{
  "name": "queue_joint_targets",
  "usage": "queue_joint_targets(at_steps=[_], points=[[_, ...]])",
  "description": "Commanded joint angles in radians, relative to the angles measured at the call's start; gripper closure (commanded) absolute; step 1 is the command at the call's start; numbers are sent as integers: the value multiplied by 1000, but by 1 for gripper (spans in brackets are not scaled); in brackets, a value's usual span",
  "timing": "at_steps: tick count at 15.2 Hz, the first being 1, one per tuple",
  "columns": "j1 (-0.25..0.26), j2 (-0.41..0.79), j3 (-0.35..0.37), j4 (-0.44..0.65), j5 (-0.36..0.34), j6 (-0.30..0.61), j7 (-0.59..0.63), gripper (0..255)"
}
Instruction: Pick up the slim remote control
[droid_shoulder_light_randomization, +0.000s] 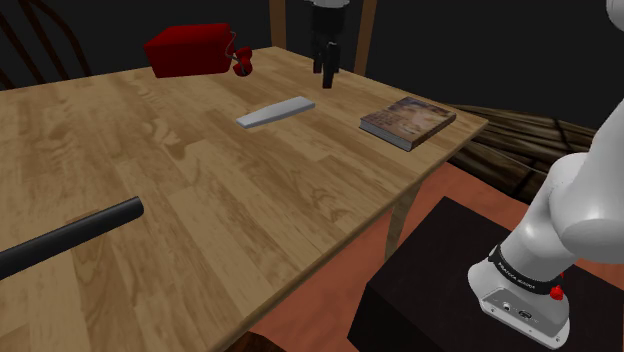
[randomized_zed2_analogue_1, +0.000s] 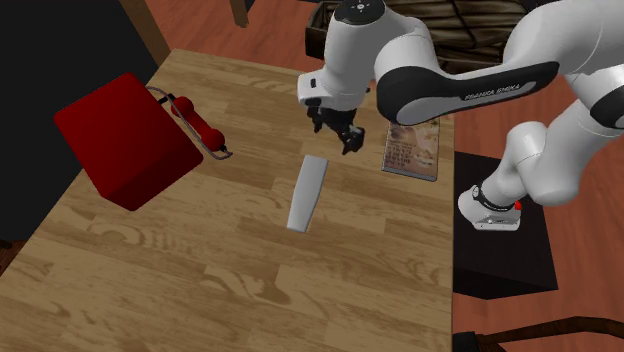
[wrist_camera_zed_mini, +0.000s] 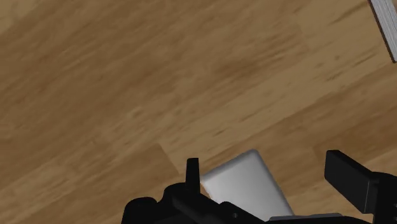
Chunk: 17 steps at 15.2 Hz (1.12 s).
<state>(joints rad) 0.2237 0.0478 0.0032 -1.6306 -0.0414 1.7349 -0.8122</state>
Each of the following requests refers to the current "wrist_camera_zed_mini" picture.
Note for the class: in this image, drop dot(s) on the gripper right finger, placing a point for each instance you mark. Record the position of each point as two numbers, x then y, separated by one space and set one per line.
350 180

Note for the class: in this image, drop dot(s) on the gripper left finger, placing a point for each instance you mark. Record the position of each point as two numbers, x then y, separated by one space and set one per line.
186 198

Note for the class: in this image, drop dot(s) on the white rounded flat slab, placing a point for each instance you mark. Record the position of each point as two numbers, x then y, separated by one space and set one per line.
248 184

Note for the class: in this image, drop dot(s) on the book with white pages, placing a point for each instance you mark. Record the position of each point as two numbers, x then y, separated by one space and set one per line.
386 24

